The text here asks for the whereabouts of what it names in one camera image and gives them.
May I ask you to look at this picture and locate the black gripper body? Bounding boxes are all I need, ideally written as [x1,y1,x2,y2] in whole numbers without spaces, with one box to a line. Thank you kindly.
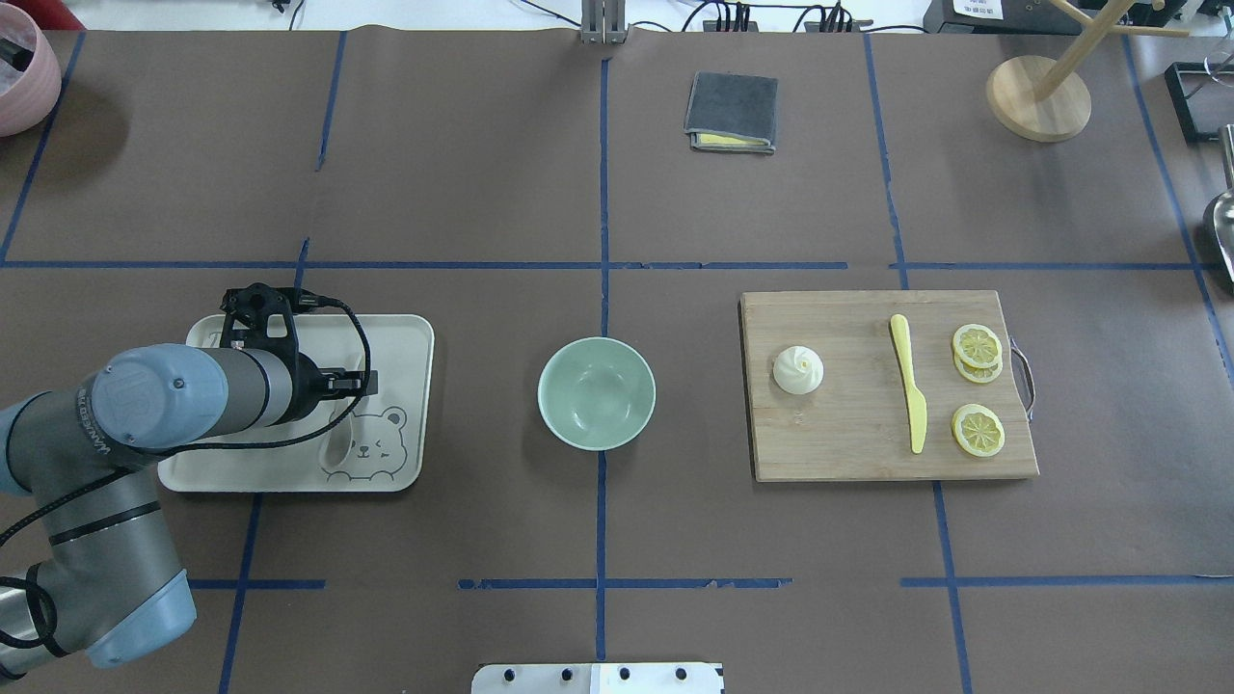
[288,353,326,421]

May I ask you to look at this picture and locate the white ceramic spoon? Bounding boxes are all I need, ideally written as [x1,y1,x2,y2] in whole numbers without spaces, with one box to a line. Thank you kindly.
[320,352,364,477]

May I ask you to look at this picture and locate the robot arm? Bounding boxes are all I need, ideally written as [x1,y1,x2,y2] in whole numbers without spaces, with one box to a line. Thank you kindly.
[2,345,376,684]

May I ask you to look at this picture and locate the light green bowl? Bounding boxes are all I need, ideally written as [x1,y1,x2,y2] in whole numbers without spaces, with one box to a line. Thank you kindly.
[536,335,656,451]

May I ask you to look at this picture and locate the pink bowl with ice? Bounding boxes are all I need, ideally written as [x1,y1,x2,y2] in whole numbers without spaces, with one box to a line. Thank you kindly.
[1,2,62,138]

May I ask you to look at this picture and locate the white bear tray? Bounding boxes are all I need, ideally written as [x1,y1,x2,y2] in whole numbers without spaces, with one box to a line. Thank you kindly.
[157,312,436,493]

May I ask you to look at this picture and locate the yellow sponge cloth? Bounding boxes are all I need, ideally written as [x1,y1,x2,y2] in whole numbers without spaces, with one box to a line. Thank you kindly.
[691,133,775,153]

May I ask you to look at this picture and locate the grey folded cloth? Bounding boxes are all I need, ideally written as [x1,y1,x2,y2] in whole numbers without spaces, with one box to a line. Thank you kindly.
[684,70,779,156]

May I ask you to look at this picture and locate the bamboo cutting board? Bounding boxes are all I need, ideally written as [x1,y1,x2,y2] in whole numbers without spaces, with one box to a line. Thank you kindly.
[740,290,1039,482]

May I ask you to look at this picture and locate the yellow plastic knife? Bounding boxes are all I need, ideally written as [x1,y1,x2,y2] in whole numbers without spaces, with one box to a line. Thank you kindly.
[888,312,929,454]

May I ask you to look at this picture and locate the lemon slice top pair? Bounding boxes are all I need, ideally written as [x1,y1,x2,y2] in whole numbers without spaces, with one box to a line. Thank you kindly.
[951,322,1004,369]

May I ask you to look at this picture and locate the lemon slice far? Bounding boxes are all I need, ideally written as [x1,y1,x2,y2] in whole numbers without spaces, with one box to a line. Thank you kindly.
[951,403,1006,458]

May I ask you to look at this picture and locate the lemon slice under pair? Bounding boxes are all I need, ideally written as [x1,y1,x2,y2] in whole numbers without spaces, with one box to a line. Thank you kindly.
[951,356,1004,384]

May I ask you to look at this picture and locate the black device box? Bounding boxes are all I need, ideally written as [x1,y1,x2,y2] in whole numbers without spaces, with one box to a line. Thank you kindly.
[922,1,1192,37]

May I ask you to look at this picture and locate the wooden mug tree stand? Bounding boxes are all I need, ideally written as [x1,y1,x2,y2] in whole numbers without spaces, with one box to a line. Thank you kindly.
[983,1,1191,144]

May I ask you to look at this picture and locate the steel scoop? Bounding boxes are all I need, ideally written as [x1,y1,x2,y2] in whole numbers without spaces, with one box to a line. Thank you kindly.
[1204,123,1233,284]

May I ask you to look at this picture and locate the black framed tray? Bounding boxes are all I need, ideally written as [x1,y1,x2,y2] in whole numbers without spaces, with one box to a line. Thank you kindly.
[1164,62,1233,144]

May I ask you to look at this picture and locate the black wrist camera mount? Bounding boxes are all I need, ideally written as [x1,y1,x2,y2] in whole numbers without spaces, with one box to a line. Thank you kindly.
[218,282,342,361]

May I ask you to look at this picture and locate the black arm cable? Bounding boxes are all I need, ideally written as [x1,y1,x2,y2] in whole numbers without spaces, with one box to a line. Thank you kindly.
[0,298,373,652]

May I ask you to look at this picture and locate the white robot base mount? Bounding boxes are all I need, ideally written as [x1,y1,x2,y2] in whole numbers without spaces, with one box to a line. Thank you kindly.
[470,659,726,693]

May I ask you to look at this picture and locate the metal camera pole bracket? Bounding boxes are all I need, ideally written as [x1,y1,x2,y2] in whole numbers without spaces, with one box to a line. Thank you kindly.
[580,0,629,44]

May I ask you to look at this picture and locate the metal board handle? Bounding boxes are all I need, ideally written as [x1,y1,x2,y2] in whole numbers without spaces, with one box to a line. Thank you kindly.
[1008,335,1037,424]

